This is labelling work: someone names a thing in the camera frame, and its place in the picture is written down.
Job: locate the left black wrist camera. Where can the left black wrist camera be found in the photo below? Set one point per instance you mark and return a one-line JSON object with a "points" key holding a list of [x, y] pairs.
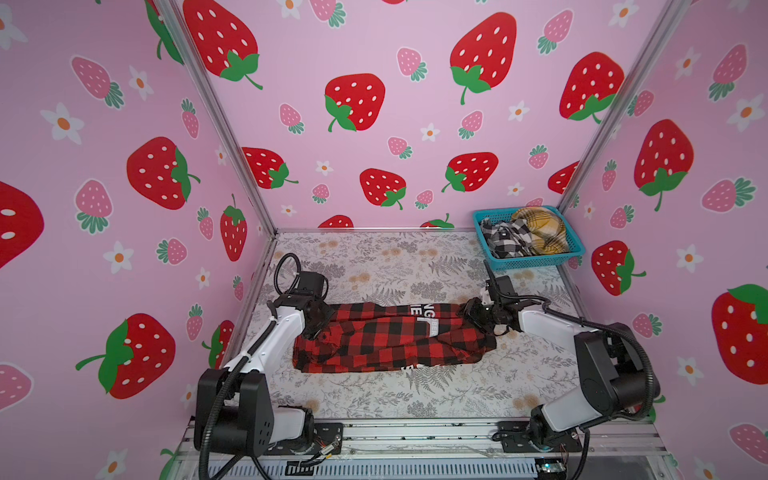
{"points": [[312, 284]]}

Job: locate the teal plastic basket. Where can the teal plastic basket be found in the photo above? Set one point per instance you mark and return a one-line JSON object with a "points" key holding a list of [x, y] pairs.
{"points": [[577, 249]]}

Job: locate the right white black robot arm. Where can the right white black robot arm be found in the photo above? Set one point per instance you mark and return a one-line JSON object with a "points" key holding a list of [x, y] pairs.
{"points": [[616, 379]]}

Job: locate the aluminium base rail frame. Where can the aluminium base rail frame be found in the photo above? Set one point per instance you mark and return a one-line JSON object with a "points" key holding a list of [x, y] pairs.
{"points": [[463, 448]]}

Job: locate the yellow plaid shirt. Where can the yellow plaid shirt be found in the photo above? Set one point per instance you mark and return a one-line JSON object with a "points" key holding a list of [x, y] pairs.
{"points": [[548, 230]]}

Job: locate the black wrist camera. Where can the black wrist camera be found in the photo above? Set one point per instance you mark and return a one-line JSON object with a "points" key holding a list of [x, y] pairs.
{"points": [[499, 288], [312, 284]]}

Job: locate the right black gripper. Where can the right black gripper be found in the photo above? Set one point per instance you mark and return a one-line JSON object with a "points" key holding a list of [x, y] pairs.
{"points": [[470, 306]]}

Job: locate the red black plaid shirt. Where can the red black plaid shirt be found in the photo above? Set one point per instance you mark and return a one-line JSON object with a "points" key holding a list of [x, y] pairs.
{"points": [[367, 337]]}

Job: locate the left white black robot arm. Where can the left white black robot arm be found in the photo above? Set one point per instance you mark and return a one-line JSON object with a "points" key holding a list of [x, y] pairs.
{"points": [[235, 414]]}

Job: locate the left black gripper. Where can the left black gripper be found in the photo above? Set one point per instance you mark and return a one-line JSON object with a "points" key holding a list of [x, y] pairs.
{"points": [[327, 311]]}

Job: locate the black white plaid shirt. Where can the black white plaid shirt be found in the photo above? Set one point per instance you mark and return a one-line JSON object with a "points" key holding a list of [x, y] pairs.
{"points": [[507, 240]]}

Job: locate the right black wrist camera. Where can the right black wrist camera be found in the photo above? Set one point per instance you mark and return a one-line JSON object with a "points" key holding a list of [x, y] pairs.
{"points": [[499, 288]]}

